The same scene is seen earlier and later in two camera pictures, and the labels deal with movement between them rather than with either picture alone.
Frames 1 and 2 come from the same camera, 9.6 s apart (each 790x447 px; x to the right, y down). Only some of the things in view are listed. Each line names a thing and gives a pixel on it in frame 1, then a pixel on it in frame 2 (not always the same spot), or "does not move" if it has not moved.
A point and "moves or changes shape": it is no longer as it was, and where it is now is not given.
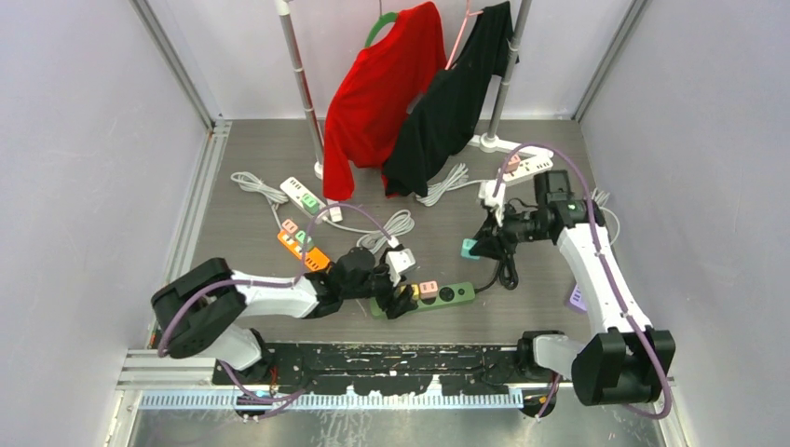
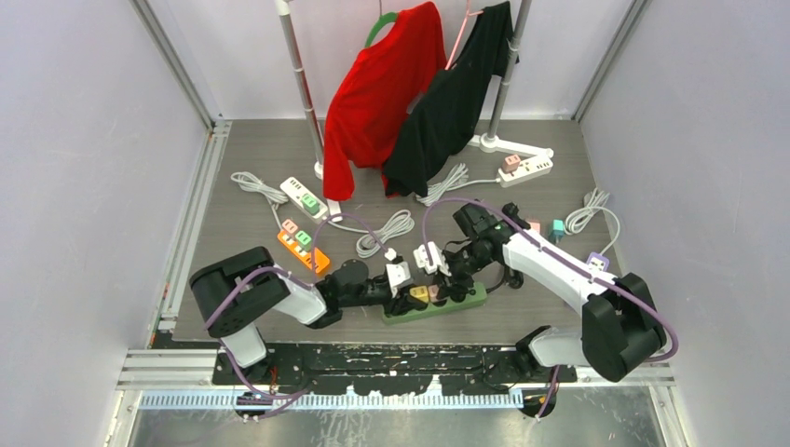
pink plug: x=429 y=290 moves or changes shape
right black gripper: x=493 y=241 to x=455 y=286
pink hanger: x=460 y=33 does not move
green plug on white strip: x=310 y=204 does not move
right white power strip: x=529 y=166 does not move
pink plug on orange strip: x=290 y=226 does not move
